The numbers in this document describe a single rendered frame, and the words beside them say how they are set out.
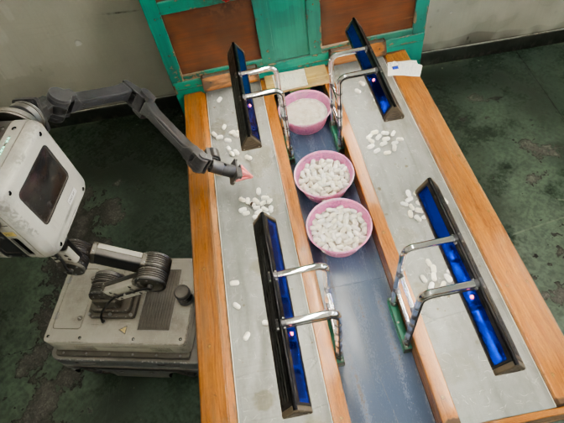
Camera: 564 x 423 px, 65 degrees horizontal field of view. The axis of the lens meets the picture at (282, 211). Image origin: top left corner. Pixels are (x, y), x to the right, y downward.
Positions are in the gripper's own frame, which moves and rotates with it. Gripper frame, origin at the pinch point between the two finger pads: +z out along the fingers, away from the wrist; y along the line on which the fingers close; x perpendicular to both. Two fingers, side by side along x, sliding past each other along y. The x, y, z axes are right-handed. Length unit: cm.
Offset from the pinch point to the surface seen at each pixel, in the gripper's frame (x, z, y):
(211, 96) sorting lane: 13, -6, 67
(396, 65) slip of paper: -52, 66, 55
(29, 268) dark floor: 158, -65, 35
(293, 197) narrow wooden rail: -7.7, 14.5, -13.8
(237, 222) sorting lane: 10.4, -3.5, -18.7
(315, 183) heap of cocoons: -12.4, 25.7, -6.0
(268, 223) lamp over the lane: -26, -16, -47
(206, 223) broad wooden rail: 16.7, -14.9, -17.4
